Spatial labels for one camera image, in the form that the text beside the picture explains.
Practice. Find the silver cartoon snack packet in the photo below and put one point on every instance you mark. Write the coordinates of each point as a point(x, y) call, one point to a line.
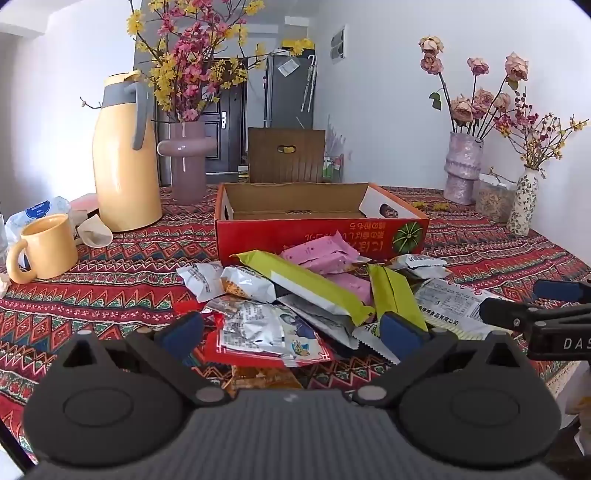
point(258, 330)

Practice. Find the red cardboard box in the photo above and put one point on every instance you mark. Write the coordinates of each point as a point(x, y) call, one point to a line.
point(277, 240)

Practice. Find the textured pink vase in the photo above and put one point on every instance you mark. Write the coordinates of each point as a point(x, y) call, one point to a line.
point(461, 166)

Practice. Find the fallen yellow petals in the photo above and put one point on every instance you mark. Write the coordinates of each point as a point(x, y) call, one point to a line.
point(434, 206)

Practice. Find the white umbrella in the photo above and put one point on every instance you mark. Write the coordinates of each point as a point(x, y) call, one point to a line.
point(308, 83)

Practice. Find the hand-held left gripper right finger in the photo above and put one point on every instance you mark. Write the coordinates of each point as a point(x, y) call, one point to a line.
point(401, 337)

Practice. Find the yellow black box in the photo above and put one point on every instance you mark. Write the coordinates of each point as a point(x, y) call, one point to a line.
point(243, 175)

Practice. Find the silver white snack packet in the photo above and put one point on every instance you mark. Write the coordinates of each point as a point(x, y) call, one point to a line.
point(201, 279)

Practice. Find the lime green snack packet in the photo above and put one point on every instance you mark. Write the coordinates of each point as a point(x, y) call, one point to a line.
point(397, 295)
point(304, 281)

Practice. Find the dried pink roses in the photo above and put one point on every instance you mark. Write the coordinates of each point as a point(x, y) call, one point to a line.
point(461, 108)

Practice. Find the white green serrated packet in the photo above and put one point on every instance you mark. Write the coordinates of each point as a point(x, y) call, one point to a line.
point(369, 341)

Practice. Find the red yellow berry branches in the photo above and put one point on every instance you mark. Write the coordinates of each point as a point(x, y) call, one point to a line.
point(521, 110)

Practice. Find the yellow thermos jug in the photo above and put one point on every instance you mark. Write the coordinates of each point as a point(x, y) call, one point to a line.
point(124, 175)

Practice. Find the pink snack packet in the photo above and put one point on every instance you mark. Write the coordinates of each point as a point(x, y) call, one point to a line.
point(323, 254)
point(351, 286)

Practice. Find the small white snack packet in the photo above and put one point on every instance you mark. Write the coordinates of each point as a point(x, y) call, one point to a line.
point(415, 263)

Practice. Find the grey refrigerator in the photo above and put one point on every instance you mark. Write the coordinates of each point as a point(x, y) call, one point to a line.
point(286, 101)

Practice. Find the wooden chair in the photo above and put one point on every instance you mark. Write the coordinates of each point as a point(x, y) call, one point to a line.
point(268, 166)

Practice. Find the brown snack packet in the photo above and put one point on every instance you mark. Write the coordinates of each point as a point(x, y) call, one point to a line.
point(263, 376)

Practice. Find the crumpled paper cup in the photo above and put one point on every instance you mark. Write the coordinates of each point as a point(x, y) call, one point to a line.
point(94, 233)

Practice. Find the white box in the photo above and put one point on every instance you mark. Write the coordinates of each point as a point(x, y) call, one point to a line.
point(298, 27)

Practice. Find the red packet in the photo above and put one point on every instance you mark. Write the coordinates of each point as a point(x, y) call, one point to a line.
point(210, 353)

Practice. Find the large white printed packet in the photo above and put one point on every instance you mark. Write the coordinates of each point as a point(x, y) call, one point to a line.
point(457, 300)

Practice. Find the clear lidded container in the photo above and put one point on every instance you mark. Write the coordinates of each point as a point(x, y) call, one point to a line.
point(494, 201)

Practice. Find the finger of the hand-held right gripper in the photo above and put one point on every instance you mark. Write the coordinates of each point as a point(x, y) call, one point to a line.
point(505, 314)
point(563, 291)

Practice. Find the paper note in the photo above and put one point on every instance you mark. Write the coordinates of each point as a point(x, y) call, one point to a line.
point(286, 68)

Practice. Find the pink yellow blossom branches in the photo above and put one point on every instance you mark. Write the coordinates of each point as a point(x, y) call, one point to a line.
point(189, 74)

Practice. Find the yellow mug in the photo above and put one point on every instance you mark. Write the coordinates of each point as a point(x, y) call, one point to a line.
point(51, 249)

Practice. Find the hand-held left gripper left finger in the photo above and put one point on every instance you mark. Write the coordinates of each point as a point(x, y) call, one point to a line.
point(180, 337)

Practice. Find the small storage rack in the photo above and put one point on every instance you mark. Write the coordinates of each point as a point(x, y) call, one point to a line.
point(332, 168)

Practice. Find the dark door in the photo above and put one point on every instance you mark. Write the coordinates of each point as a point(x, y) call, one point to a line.
point(233, 138)

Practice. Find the floral print vase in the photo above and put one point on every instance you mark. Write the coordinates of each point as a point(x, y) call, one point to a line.
point(524, 203)

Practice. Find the pale dried grass bunch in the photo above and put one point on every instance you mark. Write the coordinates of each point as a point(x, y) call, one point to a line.
point(334, 134)

